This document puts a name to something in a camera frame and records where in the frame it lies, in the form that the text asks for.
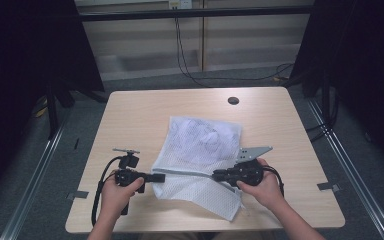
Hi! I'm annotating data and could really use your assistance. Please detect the black floor cables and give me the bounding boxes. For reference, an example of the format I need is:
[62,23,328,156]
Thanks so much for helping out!
[305,78,341,144]

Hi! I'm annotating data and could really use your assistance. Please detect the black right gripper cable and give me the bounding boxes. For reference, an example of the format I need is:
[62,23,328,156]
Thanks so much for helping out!
[263,165,285,198]

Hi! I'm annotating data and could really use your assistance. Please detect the white garment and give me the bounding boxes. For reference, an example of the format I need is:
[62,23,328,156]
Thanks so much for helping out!
[172,117,242,162]

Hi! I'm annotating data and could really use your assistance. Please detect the black wall cable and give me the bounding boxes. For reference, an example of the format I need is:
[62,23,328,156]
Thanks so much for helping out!
[174,17,295,88]

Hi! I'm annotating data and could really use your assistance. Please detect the metal floor rail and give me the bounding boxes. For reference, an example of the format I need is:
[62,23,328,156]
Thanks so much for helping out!
[0,109,69,240]
[306,98,384,240]

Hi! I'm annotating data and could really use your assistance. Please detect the person's right hand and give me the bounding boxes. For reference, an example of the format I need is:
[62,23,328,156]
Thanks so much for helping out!
[236,158,283,212]

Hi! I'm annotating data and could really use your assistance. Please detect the white wall socket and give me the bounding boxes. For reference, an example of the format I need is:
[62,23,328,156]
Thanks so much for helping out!
[168,0,193,10]

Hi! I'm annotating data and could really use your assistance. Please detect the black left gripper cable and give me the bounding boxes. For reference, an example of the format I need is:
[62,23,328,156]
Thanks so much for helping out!
[91,155,125,227]

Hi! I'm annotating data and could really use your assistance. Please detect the black horizontal bar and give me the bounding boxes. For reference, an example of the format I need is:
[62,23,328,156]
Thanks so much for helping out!
[79,5,315,23]

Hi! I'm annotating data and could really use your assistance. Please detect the person's left hand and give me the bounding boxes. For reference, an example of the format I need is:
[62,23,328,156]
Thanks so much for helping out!
[100,171,145,221]

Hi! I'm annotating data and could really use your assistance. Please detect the white mesh laundry bag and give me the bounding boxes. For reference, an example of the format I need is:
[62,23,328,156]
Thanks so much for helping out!
[151,115,244,222]

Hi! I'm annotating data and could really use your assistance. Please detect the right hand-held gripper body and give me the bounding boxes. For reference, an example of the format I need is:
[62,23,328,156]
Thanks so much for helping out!
[225,145,274,187]

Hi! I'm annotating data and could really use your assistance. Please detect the grey tape strip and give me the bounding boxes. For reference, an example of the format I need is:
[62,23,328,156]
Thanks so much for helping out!
[66,190,90,201]
[316,182,341,192]

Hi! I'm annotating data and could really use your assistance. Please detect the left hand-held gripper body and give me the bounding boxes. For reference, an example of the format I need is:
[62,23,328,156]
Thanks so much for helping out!
[112,148,155,194]

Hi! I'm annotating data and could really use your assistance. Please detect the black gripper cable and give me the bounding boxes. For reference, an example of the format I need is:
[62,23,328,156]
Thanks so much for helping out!
[263,165,285,198]
[91,155,125,227]

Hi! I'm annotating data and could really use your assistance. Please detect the black curtain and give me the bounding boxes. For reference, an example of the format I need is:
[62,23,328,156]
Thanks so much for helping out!
[288,0,384,174]
[0,0,106,206]

